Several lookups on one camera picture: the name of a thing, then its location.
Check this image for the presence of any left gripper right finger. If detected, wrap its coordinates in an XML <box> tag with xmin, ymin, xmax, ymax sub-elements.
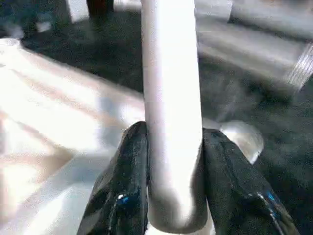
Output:
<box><xmin>202</xmin><ymin>128</ymin><xmax>302</xmax><ymax>235</ymax></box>

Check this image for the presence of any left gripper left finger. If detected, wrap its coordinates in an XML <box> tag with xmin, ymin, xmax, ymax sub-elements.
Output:
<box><xmin>77</xmin><ymin>120</ymin><xmax>150</xmax><ymax>235</ymax></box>

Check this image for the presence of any white plastic table leg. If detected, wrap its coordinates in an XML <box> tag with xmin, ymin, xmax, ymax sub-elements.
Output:
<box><xmin>197</xmin><ymin>23</ymin><xmax>313</xmax><ymax>93</ymax></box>
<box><xmin>140</xmin><ymin>0</ymin><xmax>209</xmax><ymax>234</ymax></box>
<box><xmin>227</xmin><ymin>0</ymin><xmax>313</xmax><ymax>41</ymax></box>

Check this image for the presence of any white plastic table top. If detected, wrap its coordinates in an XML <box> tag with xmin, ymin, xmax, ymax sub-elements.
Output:
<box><xmin>0</xmin><ymin>36</ymin><xmax>265</xmax><ymax>235</ymax></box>

